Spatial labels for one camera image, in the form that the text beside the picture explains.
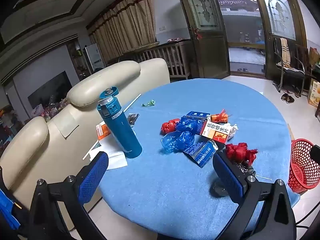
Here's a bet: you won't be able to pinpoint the blue tablecloth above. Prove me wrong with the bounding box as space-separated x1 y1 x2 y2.
99 78 300 240

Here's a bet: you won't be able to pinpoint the long white straw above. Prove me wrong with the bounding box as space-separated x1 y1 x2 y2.
82 94 142 160

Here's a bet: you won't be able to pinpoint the black cable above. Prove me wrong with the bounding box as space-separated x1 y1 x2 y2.
296 205 320 228

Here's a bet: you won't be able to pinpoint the black television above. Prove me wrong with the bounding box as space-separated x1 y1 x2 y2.
27 71 73 108

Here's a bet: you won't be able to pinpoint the white and orange medicine box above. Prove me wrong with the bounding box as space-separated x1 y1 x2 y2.
200 120 229 144

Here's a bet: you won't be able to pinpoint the wooden baby crib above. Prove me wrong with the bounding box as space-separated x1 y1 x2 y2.
124 40 192 79

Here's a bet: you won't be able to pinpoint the pile of toys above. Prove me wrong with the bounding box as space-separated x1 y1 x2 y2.
30 97 70 120

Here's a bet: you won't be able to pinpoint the cream leather sofa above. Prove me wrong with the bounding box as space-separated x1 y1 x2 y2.
0 58 171 230

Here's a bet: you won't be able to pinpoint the red plastic mesh basket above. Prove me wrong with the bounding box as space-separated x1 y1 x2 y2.
287 138 320 194

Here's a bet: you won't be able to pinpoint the wall display shelf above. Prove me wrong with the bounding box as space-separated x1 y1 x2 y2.
67 40 88 80

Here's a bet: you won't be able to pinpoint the white tissue paper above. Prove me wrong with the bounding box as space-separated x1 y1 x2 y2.
89 136 128 170

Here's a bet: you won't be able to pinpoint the dark foil sachet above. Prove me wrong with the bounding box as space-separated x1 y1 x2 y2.
127 113 140 125

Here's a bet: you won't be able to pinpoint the brown paper bag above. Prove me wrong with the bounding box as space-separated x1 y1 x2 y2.
309 47 320 65

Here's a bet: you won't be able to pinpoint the orange packet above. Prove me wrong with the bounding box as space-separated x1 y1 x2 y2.
210 109 232 123

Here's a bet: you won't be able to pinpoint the striped scarf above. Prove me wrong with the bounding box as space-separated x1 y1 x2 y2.
280 38 292 68

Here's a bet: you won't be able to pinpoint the white standing air conditioner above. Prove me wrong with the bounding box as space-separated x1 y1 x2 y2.
84 43 105 73

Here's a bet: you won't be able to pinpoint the teal thermos bottle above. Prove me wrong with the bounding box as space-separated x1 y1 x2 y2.
97 86 143 159

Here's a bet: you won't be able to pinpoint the red knotted plastic bag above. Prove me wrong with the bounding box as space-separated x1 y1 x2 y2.
225 142 258 167

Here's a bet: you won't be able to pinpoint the black metal frame chair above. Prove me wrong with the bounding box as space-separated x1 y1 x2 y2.
272 37 307 97

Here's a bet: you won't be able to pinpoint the beige curtain with red band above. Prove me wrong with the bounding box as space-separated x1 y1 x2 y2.
87 0 160 60

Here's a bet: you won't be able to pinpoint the yellow printed carton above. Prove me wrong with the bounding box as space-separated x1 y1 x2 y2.
307 79 320 108

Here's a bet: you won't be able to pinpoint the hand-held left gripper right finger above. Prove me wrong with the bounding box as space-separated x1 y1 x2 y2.
212 152 297 240

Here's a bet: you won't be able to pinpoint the wooden door with glass pane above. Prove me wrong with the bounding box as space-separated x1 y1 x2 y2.
174 0 231 79
257 0 308 80

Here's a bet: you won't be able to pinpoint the blue cardboard box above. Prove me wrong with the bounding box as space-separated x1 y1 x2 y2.
186 111 210 135

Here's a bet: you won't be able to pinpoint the blue plastic bag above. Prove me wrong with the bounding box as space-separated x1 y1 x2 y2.
160 131 195 153
176 116 200 133

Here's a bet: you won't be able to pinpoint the blue and silver box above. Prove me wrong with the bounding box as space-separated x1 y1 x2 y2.
182 140 218 168

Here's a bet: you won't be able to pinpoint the colourful toy boxes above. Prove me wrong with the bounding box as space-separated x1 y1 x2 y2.
0 105 28 150

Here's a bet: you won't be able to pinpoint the red plastic bag ball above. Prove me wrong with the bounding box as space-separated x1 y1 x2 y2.
160 119 181 134

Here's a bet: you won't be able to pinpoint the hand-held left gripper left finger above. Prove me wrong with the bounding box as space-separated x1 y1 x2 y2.
29 151 109 240

